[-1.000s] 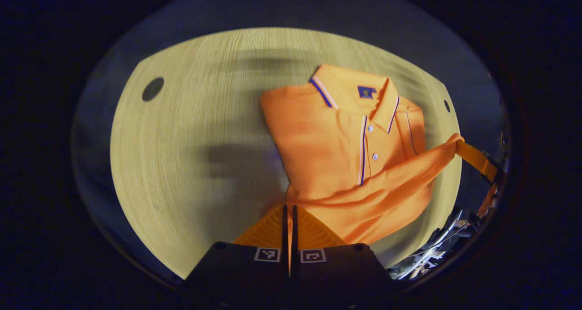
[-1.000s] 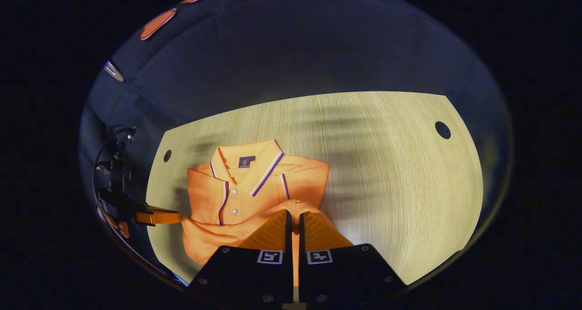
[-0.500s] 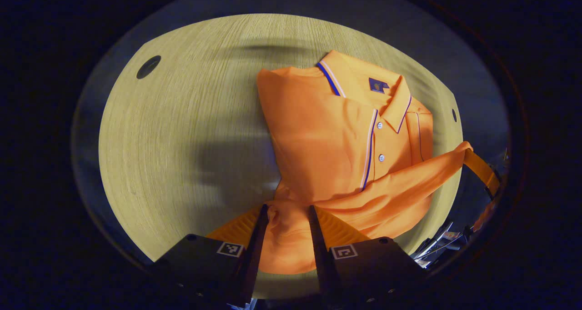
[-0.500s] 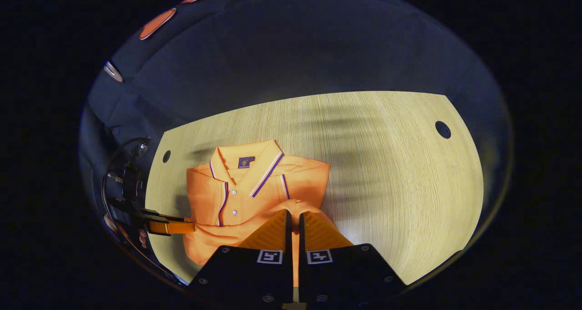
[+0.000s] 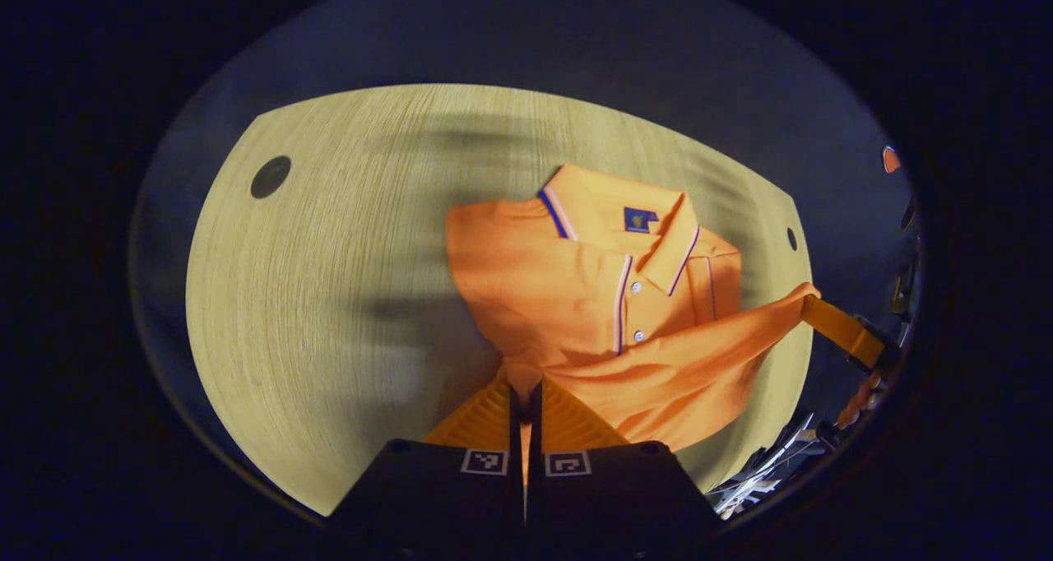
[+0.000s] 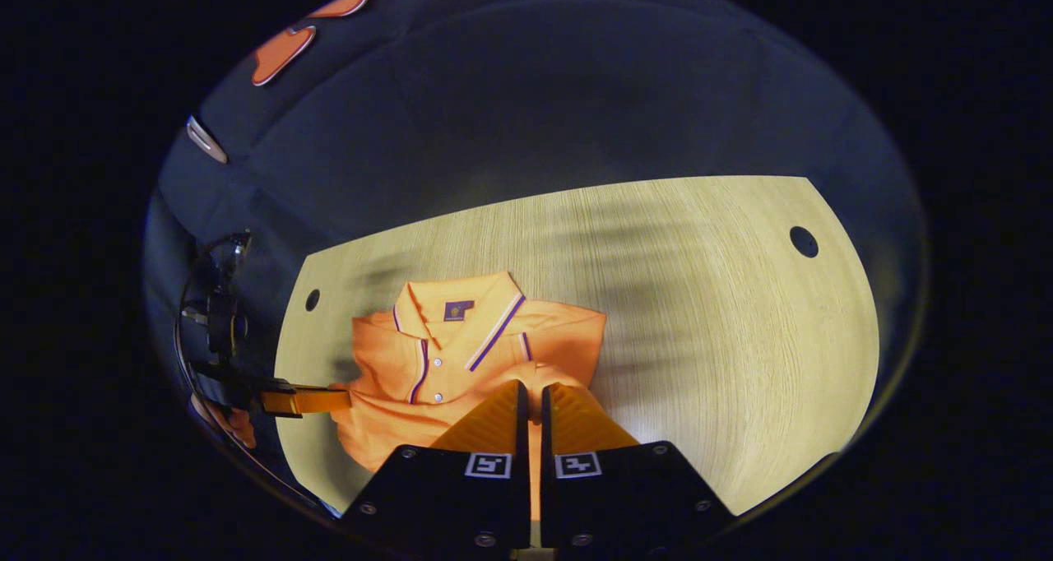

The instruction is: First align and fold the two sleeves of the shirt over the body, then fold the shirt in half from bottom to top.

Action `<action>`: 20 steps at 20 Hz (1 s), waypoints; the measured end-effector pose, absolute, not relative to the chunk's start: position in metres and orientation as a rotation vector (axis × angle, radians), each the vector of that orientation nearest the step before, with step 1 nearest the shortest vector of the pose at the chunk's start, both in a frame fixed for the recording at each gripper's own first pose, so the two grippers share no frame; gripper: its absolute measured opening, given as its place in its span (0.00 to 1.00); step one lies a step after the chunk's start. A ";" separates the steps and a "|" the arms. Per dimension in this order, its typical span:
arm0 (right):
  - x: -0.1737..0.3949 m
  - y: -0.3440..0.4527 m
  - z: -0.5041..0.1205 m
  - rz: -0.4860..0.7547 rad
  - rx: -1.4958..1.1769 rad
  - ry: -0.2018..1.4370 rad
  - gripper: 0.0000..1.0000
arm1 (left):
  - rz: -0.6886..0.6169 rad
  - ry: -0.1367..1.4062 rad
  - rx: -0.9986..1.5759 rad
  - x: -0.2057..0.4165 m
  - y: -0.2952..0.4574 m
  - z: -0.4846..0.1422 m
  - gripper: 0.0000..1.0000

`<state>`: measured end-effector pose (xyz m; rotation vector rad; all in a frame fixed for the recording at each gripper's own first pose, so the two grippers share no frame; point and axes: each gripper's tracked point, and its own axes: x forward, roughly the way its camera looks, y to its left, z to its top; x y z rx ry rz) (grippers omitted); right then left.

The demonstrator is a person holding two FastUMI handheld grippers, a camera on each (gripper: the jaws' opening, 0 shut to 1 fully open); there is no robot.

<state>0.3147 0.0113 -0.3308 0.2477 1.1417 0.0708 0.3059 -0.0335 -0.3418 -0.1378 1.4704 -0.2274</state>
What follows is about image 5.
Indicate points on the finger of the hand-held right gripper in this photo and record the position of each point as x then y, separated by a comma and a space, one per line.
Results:
847, 335

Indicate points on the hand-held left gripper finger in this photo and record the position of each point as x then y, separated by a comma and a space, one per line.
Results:
517, 438
535, 438

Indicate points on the orange T-shirt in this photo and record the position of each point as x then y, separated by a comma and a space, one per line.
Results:
535, 281

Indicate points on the pile of white papers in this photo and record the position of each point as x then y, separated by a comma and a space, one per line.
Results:
765, 470

